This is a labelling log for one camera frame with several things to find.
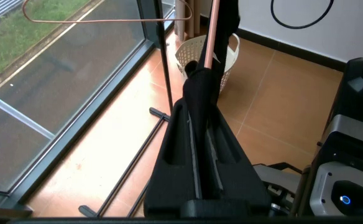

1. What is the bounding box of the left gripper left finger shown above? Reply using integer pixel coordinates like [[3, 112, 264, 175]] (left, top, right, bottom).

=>
[[144, 98, 201, 218]]

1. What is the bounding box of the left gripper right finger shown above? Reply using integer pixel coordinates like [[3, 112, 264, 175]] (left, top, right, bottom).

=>
[[206, 106, 272, 216]]

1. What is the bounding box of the black garment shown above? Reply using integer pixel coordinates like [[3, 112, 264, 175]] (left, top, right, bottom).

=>
[[182, 0, 242, 200]]

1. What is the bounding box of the pink clothes hanger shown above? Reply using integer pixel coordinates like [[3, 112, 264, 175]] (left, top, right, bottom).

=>
[[22, 0, 193, 24], [203, 0, 221, 70]]

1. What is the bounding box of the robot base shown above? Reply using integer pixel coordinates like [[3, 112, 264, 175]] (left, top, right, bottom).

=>
[[252, 54, 363, 218]]

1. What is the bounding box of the black clothes rack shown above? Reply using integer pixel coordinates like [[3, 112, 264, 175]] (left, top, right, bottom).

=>
[[78, 0, 175, 218]]

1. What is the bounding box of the white laundry basket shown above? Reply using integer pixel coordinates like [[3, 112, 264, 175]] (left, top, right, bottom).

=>
[[175, 33, 241, 94]]

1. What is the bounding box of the window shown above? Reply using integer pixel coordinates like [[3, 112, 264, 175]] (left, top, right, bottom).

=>
[[0, 0, 176, 209]]

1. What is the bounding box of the beige curtain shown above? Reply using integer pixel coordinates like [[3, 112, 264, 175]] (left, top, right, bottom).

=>
[[174, 0, 201, 42]]

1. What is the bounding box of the black cable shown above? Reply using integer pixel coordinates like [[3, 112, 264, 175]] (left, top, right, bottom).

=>
[[270, 0, 335, 30]]

